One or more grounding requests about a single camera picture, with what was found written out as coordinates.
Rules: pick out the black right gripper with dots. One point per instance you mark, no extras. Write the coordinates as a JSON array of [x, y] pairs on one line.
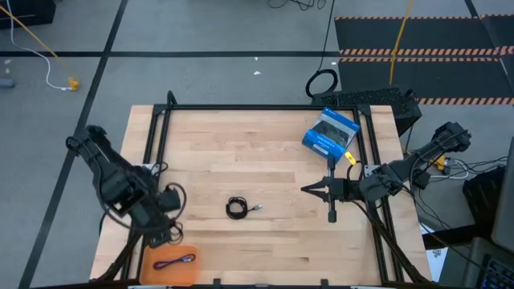
[[331, 208]]

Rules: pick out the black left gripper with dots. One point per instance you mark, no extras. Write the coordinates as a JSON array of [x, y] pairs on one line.
[[146, 221]]

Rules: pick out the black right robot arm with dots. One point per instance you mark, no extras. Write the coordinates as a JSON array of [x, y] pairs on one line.
[[421, 154]]

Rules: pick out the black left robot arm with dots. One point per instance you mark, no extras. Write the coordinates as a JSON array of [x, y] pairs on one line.
[[104, 168]]

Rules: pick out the orange plastic tray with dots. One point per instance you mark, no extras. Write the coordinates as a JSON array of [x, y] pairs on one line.
[[176, 277]]

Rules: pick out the yellow tag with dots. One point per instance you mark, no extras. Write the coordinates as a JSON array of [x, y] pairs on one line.
[[350, 157]]

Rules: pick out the blue cardboard box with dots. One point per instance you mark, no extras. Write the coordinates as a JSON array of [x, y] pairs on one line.
[[329, 134]]

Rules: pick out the black keyboard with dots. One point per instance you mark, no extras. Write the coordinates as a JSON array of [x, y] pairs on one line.
[[500, 277], [373, 98]]

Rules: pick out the yellow plug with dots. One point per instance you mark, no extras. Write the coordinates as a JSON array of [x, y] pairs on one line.
[[439, 162]]

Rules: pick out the white paper sheet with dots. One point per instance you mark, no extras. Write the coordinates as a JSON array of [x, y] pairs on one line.
[[435, 261]]

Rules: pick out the black box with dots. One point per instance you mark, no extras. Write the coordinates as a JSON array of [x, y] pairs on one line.
[[482, 196]]

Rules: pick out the black hazard striped mat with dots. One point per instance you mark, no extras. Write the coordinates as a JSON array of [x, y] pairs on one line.
[[441, 76]]

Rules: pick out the grey monitor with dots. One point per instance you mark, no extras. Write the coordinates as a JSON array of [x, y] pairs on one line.
[[506, 200]]

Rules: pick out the grey floor object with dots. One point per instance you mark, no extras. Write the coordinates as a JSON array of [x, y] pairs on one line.
[[6, 83]]

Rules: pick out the black cabinet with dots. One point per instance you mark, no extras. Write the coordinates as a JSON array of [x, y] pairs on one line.
[[28, 12]]

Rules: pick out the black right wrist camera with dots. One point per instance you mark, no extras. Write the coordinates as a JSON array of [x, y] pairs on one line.
[[353, 190]]

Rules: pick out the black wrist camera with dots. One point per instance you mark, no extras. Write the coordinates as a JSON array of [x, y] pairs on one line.
[[353, 190], [170, 200]]

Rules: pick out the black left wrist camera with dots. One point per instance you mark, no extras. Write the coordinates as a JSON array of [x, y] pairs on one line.
[[170, 200]]

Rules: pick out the black table frame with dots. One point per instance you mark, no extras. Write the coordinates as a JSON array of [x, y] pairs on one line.
[[261, 107]]

